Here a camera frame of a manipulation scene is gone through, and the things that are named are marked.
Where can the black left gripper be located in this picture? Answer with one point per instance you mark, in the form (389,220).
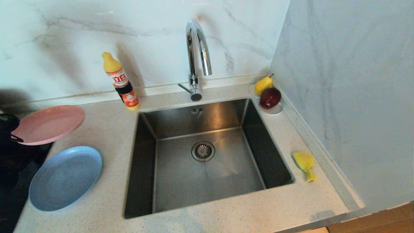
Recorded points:
(5,129)

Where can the pink plate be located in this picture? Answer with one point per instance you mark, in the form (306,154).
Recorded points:
(48,124)

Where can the light blue plate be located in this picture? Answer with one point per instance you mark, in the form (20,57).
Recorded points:
(64,178)

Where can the yellow orange dish soap bottle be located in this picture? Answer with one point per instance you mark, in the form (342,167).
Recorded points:
(120,81)

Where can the chrome gooseneck faucet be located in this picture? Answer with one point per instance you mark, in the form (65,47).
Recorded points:
(194,38)

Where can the yellow green sponge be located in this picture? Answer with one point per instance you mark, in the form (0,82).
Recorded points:
(304,160)

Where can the stainless steel sink basin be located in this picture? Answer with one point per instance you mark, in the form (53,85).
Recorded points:
(181,187)

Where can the metal sink drain strainer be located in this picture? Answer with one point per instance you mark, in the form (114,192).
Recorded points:
(203,151)

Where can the black glass cooktop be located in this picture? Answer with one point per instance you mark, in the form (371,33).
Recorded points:
(13,200)

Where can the yellow pear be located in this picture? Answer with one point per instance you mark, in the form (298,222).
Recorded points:
(262,85)

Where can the dark red apple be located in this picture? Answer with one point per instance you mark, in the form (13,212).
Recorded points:
(270,98)

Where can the small white dish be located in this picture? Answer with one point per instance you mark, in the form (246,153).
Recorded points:
(275,111)

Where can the light wooden cabinet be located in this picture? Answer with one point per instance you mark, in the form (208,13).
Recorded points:
(388,220)

